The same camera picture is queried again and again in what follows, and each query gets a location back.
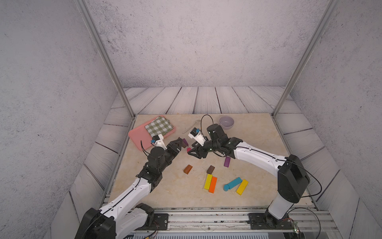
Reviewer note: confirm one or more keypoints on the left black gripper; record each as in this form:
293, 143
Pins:
173, 149

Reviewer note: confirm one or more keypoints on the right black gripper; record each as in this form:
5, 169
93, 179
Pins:
198, 149

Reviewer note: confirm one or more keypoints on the purple wedge block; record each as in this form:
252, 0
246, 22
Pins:
185, 142

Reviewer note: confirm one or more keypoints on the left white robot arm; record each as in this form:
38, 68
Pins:
125, 214

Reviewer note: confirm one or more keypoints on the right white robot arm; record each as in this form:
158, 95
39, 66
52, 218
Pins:
292, 178

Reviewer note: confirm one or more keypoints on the lilac bowl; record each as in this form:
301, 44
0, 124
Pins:
226, 122

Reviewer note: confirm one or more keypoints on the pink plastic tray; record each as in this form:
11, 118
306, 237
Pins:
140, 134

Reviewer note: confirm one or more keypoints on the dark brown block centre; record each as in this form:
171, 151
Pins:
210, 169

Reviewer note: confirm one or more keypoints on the orange brown block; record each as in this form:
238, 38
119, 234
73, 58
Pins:
187, 169

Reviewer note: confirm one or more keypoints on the green checkered cloth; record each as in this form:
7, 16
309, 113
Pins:
159, 126

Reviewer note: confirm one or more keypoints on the yellow long block left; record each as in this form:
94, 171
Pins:
208, 181

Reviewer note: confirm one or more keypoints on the yellow long block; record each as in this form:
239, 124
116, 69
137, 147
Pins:
208, 181
242, 187

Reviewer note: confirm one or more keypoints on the teal cylinder block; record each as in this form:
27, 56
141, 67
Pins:
232, 184

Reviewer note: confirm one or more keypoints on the orange long block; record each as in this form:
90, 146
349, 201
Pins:
212, 184

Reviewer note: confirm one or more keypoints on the yellow long block right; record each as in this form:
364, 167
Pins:
242, 187

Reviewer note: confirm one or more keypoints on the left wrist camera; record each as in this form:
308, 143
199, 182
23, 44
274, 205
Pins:
158, 141

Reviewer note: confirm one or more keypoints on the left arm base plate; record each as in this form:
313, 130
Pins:
155, 222

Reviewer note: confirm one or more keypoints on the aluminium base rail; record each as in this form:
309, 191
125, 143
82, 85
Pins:
203, 223

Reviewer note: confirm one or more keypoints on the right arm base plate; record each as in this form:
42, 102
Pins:
265, 221

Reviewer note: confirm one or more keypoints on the left aluminium frame post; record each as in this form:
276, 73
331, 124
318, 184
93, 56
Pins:
86, 15

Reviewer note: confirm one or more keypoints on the aluminium frame post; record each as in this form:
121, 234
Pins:
86, 15
316, 36

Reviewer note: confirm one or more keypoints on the right aluminium frame post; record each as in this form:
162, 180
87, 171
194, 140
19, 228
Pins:
316, 36

